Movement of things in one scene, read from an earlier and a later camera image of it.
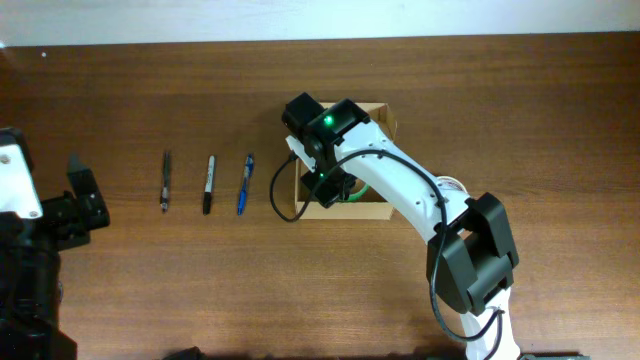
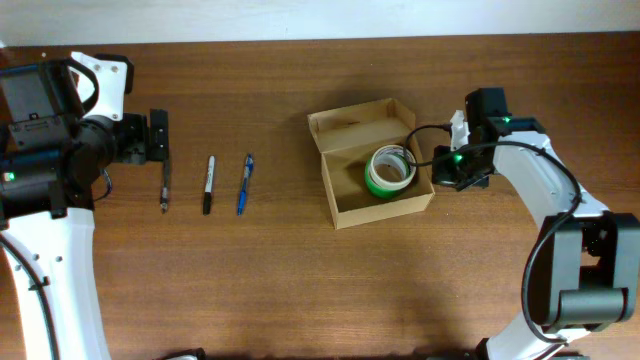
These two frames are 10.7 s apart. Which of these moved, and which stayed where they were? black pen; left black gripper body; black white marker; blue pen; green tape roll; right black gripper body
Moved: left black gripper body; right black gripper body; green tape roll
Stayed: black white marker; blue pen; black pen
